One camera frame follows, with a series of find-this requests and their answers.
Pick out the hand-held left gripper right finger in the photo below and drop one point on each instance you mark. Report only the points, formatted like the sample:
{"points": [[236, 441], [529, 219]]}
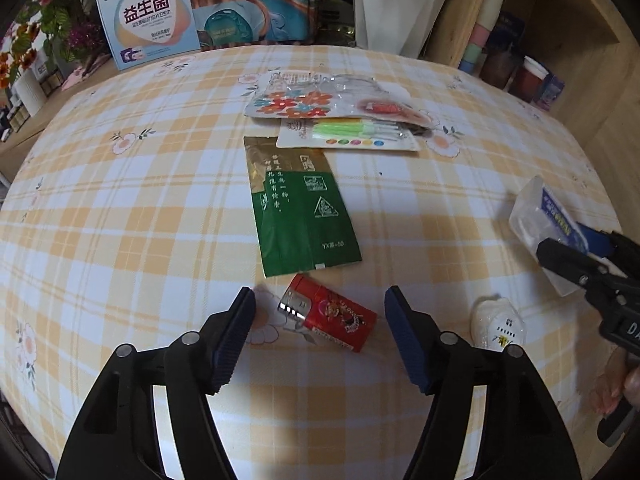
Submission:
{"points": [[405, 340]]}

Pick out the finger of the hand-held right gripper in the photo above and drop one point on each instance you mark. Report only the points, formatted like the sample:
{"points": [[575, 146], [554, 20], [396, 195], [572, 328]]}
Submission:
{"points": [[565, 257], [600, 240]]}

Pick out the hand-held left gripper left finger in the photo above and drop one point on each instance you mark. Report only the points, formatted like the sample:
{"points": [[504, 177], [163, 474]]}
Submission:
{"points": [[235, 340]]}

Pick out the clear plastic box blue label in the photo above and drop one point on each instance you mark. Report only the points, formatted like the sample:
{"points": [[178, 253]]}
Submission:
{"points": [[530, 215]]}

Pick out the person's right hand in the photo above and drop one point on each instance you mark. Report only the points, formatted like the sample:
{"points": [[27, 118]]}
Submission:
{"points": [[612, 385]]}

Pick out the white round object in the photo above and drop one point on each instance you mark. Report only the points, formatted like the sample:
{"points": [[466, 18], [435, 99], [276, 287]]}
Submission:
{"points": [[487, 320]]}

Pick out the plaid floral tablecloth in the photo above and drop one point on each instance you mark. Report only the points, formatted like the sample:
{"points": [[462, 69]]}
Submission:
{"points": [[150, 235]]}

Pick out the green and gold tea packet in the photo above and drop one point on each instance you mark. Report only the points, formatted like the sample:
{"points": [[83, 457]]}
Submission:
{"points": [[300, 210]]}

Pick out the small blue and purple box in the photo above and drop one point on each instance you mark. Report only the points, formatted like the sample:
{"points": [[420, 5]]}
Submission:
{"points": [[550, 92]]}

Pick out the red cup with white rim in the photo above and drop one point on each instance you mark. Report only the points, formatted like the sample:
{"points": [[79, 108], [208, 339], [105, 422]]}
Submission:
{"points": [[527, 82]]}

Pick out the dark brown cup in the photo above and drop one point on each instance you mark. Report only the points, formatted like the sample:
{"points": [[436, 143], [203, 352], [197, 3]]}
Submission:
{"points": [[500, 67]]}

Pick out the white packet with green picks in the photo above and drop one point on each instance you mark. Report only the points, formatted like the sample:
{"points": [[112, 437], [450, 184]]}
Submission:
{"points": [[350, 142]]}

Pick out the dark blue printed box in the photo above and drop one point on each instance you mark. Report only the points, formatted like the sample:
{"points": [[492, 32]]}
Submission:
{"points": [[510, 30]]}

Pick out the stack of pastel cups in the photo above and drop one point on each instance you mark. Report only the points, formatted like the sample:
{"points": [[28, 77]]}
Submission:
{"points": [[477, 45]]}

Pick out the silver packet with red print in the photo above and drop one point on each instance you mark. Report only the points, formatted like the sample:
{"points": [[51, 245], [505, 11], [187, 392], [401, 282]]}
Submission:
{"points": [[385, 107]]}

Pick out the wooden shelf unit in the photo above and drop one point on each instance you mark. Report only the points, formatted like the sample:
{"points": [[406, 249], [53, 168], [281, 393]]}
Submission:
{"points": [[590, 5]]}

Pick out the floral printed packet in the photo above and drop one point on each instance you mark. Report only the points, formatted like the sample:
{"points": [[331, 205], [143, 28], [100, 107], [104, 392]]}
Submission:
{"points": [[285, 105]]}

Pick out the clear crumpled plastic wrapper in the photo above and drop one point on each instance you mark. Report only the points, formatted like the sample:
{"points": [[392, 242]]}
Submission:
{"points": [[350, 82]]}

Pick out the white angular vase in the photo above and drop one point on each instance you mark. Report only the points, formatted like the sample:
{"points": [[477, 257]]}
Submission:
{"points": [[400, 10]]}

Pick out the pink cloth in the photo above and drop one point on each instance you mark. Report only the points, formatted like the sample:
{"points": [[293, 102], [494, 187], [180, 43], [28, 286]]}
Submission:
{"points": [[82, 77]]}

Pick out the white cylinder container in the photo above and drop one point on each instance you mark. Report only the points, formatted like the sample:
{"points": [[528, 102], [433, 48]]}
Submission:
{"points": [[27, 95]]}

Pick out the pack of copper packets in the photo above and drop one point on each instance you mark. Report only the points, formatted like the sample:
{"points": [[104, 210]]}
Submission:
{"points": [[250, 15]]}

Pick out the white and blue carton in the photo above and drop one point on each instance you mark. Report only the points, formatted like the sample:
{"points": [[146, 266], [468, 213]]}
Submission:
{"points": [[150, 20]]}

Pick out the purple artificial flowers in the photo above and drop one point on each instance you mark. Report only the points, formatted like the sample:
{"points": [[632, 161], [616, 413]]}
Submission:
{"points": [[82, 40]]}

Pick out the orange artificial flowers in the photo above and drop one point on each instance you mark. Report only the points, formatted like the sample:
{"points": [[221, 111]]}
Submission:
{"points": [[10, 65]]}

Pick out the pink artificial blossom arrangement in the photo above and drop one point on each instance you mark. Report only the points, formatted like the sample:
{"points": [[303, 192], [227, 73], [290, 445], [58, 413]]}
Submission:
{"points": [[60, 15]]}

